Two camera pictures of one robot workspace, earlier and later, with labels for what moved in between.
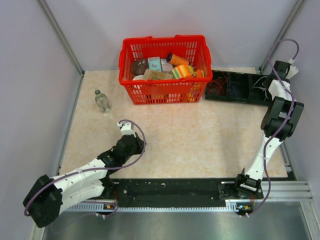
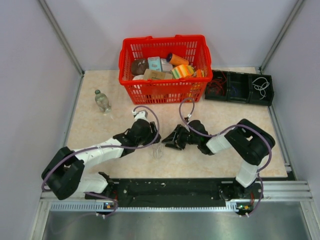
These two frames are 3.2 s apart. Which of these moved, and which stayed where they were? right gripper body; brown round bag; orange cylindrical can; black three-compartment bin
Moved: right gripper body
Stayed: black three-compartment bin; orange cylindrical can; brown round bag
